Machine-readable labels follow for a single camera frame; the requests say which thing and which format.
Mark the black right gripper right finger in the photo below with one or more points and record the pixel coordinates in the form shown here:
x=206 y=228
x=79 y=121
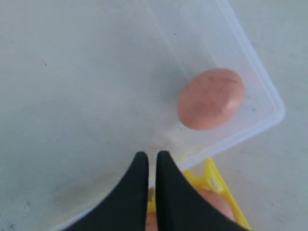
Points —
x=179 y=207

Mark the clear plastic bin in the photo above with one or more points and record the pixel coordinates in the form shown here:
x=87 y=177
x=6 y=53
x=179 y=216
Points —
x=85 y=84

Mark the brown egg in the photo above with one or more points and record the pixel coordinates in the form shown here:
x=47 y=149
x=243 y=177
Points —
x=151 y=222
x=217 y=201
x=210 y=99

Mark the yellow plastic egg tray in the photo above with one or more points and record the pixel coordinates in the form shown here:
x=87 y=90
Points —
x=206 y=176

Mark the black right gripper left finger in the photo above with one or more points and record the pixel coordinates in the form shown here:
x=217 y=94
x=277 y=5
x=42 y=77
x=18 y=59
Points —
x=125 y=207

